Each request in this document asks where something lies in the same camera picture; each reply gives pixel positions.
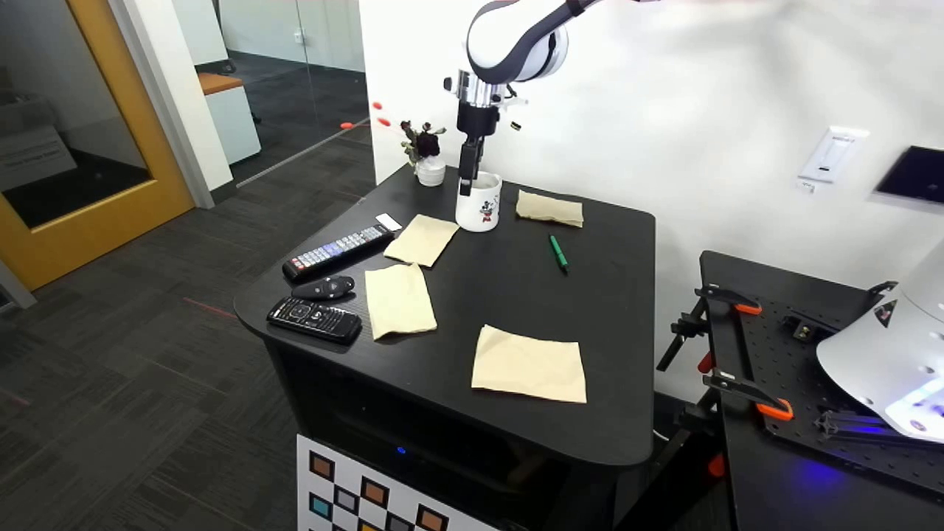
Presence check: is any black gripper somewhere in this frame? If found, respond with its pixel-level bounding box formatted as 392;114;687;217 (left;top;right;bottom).
451;68;508;188

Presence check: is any white floral ceramic mug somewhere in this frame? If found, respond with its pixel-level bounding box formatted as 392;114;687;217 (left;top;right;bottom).
454;170;504;237

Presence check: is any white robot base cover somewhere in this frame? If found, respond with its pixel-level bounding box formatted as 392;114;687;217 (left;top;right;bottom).
814;240;944;448

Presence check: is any white round vase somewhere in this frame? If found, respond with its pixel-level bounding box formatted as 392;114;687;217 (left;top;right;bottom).
409;157;451;191

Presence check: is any tan textured paper napkin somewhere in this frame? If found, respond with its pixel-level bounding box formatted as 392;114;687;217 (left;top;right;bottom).
513;186;586;232

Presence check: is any green pen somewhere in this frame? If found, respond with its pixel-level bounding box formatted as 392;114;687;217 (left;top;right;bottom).
547;232;572;276

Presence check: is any long black remote control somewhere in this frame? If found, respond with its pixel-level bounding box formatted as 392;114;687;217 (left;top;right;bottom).
280;222;396;287

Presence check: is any small oval black remote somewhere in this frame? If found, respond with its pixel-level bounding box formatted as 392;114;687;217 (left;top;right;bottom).
288;273;359;307

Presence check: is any wide black remote control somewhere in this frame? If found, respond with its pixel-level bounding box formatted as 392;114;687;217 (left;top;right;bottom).
265;296;365;349

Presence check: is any white cabinet with brown top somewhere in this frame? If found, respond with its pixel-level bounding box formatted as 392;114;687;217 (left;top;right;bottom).
195;68;265;169

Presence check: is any coloured checker calibration board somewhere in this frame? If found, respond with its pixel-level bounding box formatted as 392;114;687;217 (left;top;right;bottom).
291;430;508;531

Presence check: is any yellow wooden door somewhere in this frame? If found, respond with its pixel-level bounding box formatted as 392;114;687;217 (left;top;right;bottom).
0;0;198;296

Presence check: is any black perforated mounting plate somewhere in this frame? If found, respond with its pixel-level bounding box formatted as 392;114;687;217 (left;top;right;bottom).
697;248;944;531

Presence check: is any orange handled black clamp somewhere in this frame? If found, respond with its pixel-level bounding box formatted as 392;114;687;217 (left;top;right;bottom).
654;281;769;374
687;363;799;427

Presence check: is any grey door frame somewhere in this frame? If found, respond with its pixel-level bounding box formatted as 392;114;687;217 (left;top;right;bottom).
103;0;219;212

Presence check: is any white wall control panel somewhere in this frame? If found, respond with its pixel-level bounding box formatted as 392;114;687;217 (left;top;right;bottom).
794;123;874;191

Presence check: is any black wall screen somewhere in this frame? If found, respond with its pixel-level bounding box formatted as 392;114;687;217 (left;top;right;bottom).
871;142;944;209

